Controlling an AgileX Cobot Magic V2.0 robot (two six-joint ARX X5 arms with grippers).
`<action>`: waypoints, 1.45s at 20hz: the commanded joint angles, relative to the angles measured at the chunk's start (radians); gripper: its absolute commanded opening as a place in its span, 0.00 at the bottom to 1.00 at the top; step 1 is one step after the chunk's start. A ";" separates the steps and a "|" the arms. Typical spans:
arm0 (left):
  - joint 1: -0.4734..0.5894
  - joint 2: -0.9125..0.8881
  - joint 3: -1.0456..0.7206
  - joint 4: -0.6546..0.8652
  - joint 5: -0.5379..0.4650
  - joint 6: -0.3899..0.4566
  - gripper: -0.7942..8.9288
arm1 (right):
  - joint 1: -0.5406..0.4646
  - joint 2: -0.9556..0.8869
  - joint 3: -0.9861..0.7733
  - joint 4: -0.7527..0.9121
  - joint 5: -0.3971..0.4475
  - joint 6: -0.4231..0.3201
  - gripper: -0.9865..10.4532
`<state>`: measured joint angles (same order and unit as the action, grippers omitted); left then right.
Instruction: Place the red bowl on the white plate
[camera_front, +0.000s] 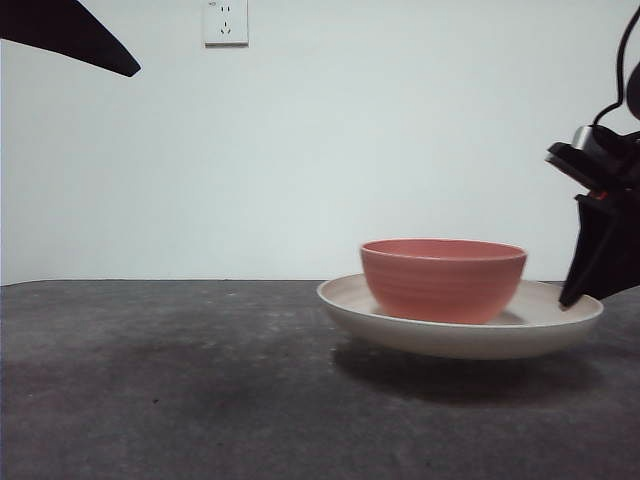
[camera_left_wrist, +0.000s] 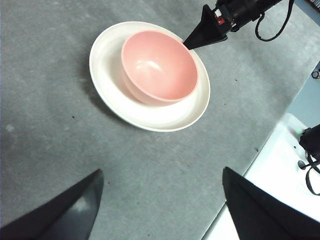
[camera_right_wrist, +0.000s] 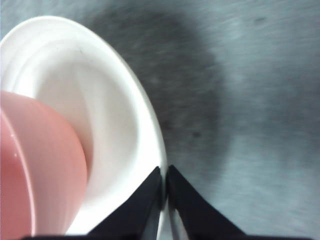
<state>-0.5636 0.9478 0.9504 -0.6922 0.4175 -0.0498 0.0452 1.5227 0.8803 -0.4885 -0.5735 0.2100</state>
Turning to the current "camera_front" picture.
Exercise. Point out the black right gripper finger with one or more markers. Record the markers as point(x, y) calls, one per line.
point(620, 255)
point(587, 240)

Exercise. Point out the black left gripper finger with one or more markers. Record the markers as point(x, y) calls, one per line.
point(60, 30)

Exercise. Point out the red ribbed bowl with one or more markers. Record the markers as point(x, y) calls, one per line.
point(440, 290)

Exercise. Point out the white round plate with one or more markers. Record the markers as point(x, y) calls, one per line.
point(450, 340)

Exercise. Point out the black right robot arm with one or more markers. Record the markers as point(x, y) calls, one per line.
point(636, 92)

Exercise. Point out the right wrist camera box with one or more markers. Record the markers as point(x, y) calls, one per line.
point(585, 137)

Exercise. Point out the white wall socket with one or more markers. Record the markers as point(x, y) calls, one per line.
point(226, 25)

